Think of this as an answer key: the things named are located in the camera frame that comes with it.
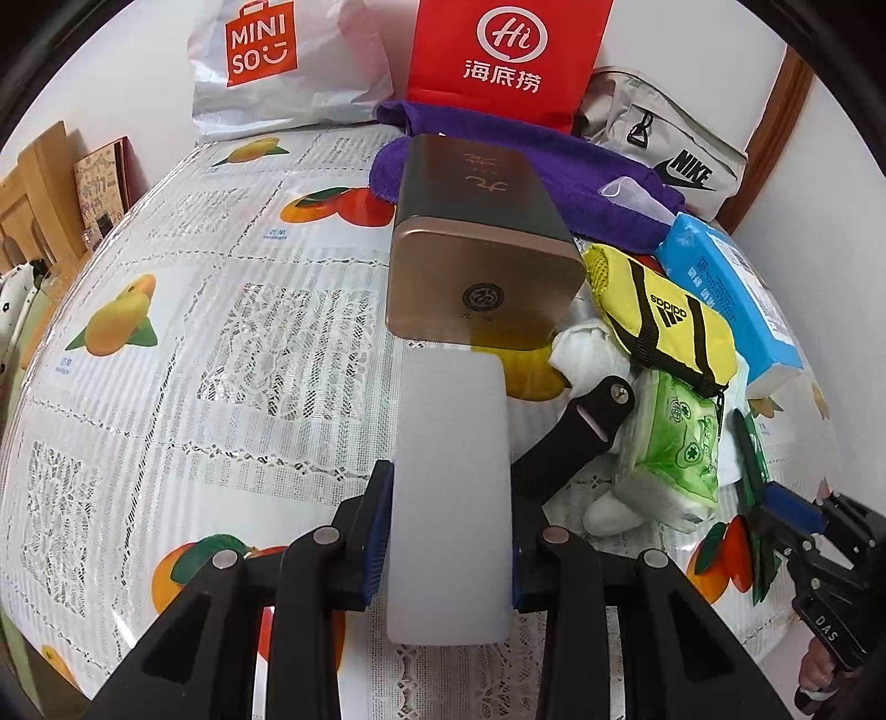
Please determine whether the white foam block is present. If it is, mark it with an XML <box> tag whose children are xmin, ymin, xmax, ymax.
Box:
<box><xmin>386</xmin><ymin>349</ymin><xmax>512</xmax><ymax>646</ymax></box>

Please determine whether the clear plastic wrapper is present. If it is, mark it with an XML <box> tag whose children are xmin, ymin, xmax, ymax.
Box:
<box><xmin>597</xmin><ymin>176</ymin><xmax>676</xmax><ymax>225</ymax></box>

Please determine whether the wooden chair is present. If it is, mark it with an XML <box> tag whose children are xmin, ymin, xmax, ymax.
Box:
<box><xmin>2</xmin><ymin>121</ymin><xmax>87</xmax><ymax>275</ymax></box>

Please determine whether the gold green tin box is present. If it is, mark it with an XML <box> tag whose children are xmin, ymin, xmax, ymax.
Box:
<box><xmin>386</xmin><ymin>133</ymin><xmax>586</xmax><ymax>351</ymax></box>

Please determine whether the white Miniso plastic bag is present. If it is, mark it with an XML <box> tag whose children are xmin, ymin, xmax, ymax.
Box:
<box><xmin>188</xmin><ymin>0</ymin><xmax>394</xmax><ymax>141</ymax></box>

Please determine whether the light green wet wipes pack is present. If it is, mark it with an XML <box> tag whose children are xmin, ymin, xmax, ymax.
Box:
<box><xmin>583</xmin><ymin>369</ymin><xmax>719</xmax><ymax>537</ymax></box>

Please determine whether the purple towel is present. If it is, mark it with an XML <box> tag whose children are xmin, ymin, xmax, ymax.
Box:
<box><xmin>369</xmin><ymin>100</ymin><xmax>685</xmax><ymax>255</ymax></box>

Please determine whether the right hand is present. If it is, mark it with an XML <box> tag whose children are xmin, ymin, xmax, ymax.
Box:
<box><xmin>799</xmin><ymin>637</ymin><xmax>837</xmax><ymax>693</ymax></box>

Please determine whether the white crumpled tissue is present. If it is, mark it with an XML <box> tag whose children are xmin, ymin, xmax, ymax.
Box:
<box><xmin>548</xmin><ymin>318</ymin><xmax>632</xmax><ymax>399</ymax></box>

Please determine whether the yellow Adidas pouch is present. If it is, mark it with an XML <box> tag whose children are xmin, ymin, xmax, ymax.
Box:
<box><xmin>581</xmin><ymin>243</ymin><xmax>738</xmax><ymax>399</ymax></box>

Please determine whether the red paper Haidilao bag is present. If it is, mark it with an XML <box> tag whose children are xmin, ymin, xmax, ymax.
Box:
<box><xmin>405</xmin><ymin>0</ymin><xmax>612</xmax><ymax>133</ymax></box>

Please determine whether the spotted white plush toy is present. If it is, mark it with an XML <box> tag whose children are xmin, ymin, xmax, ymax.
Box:
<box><xmin>0</xmin><ymin>260</ymin><xmax>48</xmax><ymax>392</ymax></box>

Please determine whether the fruit print tablecloth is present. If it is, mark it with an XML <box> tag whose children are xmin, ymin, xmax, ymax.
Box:
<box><xmin>2</xmin><ymin>125</ymin><xmax>837</xmax><ymax>718</ymax></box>

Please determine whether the grey Nike waist bag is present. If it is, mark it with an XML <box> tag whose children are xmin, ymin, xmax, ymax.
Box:
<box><xmin>581</xmin><ymin>68</ymin><xmax>748</xmax><ymax>220</ymax></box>

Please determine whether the blue tissue pack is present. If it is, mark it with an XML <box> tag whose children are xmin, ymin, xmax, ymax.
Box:
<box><xmin>655</xmin><ymin>213</ymin><xmax>803</xmax><ymax>400</ymax></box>

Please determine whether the patterned picture frame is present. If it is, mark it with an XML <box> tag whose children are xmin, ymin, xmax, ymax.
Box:
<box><xmin>74</xmin><ymin>136</ymin><xmax>132</xmax><ymax>250</ymax></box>

